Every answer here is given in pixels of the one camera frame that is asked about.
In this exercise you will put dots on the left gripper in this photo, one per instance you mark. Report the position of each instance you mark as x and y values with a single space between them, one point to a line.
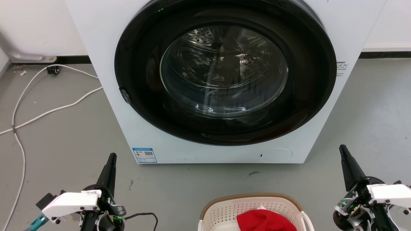
107 208

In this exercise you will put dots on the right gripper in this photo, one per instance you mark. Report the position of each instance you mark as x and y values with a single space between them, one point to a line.
356 205

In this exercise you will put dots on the cream plastic laundry basket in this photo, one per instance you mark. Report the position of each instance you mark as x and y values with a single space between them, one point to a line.
224 211

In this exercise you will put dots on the blue energy label sticker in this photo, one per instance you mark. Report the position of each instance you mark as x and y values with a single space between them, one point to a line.
144 155

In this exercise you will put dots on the white oval filter cover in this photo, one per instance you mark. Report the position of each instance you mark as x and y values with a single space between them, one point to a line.
276 155

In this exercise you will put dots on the black round washer door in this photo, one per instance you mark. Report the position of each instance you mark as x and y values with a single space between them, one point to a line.
144 106

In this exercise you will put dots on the red cloth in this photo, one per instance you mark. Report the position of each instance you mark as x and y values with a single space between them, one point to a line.
263 221

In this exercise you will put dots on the small grey text label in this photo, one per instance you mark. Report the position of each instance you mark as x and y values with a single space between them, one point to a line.
341 68

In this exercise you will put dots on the small black floor plug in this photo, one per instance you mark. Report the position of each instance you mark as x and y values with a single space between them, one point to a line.
53 69

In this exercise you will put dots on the white front-load washing machine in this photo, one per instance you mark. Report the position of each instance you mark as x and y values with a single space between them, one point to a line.
106 48

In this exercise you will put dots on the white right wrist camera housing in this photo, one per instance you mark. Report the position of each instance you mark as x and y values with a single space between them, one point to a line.
391 194

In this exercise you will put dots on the grey wall pipe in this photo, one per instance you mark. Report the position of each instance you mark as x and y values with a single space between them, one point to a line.
22 57

